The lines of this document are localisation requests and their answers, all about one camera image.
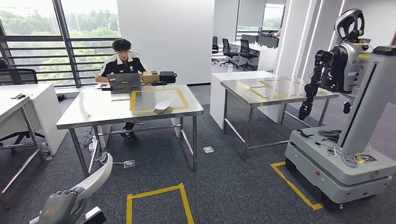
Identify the grey wheeled robot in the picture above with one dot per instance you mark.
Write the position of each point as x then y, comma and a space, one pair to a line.
355, 130

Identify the white curved car part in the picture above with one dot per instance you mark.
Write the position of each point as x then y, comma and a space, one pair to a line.
163, 106
96, 176

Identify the clear plastic bottle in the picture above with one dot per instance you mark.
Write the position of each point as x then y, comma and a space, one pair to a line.
46, 151

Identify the yellow tape rectangle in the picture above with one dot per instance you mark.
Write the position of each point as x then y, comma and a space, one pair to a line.
133, 102
255, 93

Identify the white office desk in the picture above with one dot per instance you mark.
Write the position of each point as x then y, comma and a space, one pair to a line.
266, 58

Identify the pale cup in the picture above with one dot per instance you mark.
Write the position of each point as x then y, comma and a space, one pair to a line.
230, 68

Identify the grey laptop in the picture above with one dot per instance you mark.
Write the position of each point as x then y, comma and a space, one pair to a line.
123, 82

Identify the dark window railing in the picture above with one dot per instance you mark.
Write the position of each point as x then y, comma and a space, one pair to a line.
31, 38

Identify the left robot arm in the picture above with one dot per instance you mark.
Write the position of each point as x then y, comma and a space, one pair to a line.
32, 221

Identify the steel workbench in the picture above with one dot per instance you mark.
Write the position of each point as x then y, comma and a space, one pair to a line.
102, 108

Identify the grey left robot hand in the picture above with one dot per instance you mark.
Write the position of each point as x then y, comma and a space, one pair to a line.
62, 207

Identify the black bag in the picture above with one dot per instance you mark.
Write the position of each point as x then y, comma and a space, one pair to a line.
168, 77

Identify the person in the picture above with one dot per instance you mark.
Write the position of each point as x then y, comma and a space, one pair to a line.
123, 63
2, 63

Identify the white table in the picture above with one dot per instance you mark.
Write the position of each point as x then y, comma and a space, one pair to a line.
241, 75

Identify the floor socket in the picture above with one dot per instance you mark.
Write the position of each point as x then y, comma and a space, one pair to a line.
208, 150
129, 164

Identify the yellow floor tape square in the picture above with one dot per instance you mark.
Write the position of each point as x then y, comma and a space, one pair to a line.
154, 189
294, 187

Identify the steel table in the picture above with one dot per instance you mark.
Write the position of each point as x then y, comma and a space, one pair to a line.
278, 89
12, 108

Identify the cardboard box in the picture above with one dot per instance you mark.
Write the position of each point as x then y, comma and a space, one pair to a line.
150, 77

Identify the white power strip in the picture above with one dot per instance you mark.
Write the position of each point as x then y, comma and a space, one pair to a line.
92, 143

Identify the black gear pile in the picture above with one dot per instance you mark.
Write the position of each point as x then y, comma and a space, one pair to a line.
62, 98

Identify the small black device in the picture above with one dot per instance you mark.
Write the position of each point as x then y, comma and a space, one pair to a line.
159, 83

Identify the black office chair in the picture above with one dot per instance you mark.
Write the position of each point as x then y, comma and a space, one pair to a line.
229, 51
18, 77
247, 52
215, 49

